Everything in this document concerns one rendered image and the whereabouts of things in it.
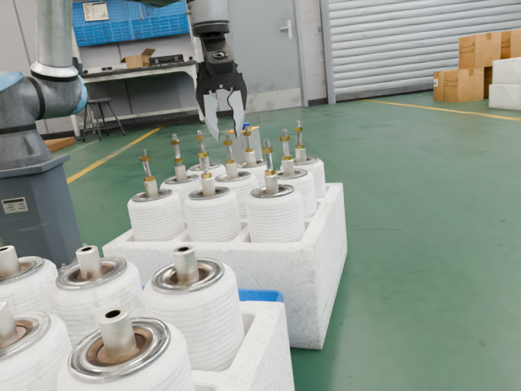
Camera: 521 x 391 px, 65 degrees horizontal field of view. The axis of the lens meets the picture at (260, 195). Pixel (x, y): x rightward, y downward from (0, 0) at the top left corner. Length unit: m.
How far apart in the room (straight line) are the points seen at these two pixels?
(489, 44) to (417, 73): 2.00
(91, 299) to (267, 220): 0.32
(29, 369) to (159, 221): 0.43
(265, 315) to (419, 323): 0.37
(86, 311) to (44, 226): 0.74
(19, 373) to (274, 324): 0.24
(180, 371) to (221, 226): 0.41
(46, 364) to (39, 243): 0.83
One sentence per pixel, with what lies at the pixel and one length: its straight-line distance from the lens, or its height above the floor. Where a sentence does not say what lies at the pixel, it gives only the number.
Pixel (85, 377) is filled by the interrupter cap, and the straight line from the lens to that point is 0.33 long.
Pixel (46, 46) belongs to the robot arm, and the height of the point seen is 0.58.
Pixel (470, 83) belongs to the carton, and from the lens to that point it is 4.50.
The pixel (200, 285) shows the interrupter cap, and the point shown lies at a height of 0.25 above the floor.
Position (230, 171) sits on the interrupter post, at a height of 0.27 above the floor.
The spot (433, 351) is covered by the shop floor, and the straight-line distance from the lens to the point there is 0.73.
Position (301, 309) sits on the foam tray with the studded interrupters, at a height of 0.07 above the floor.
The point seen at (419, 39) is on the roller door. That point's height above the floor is 0.71.
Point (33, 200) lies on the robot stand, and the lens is 1.18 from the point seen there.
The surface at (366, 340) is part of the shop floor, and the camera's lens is 0.75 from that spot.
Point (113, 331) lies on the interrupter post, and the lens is 0.33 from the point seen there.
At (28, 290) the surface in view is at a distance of 0.55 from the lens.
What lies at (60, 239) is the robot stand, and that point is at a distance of 1.22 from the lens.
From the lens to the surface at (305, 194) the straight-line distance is 0.78.
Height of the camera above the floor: 0.43
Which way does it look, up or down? 15 degrees down
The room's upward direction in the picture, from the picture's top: 7 degrees counter-clockwise
